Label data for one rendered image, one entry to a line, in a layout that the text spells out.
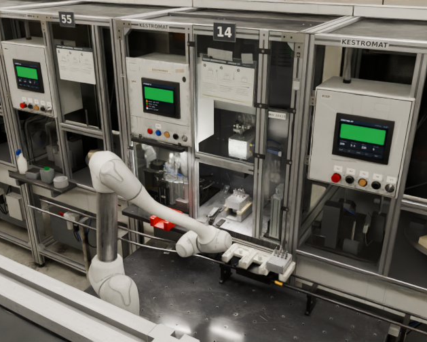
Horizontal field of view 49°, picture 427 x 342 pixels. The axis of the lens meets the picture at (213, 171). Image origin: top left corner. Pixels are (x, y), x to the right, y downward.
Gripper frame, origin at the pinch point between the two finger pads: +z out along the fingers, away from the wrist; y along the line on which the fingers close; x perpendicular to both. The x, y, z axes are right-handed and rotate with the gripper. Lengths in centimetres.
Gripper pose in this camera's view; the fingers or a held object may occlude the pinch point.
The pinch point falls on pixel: (221, 215)
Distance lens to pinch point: 265.0
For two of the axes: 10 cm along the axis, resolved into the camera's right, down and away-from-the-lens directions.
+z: 5.0, -3.6, 7.9
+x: -8.6, -2.1, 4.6
